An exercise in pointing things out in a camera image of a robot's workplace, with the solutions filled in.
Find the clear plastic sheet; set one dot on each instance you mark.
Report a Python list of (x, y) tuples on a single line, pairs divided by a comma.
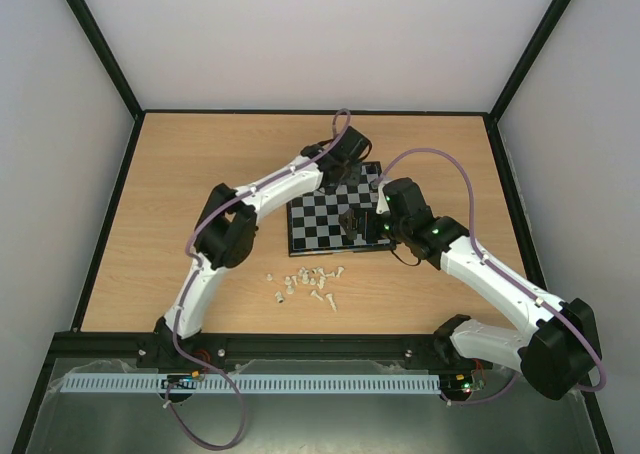
[(551, 381)]

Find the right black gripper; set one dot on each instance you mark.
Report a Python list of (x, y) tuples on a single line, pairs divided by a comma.
[(360, 222)]

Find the light blue cable duct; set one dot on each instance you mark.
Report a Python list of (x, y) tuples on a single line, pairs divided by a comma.
[(421, 384)]

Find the black aluminium frame rail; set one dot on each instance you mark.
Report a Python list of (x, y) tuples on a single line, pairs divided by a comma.
[(159, 350)]

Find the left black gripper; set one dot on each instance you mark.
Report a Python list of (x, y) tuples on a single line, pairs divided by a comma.
[(356, 177)]

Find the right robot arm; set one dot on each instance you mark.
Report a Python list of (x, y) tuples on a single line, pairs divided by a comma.
[(553, 343)]

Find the black grey chessboard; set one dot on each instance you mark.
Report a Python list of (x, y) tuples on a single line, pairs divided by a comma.
[(313, 219)]

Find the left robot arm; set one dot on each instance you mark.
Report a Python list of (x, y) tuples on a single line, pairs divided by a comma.
[(224, 235)]

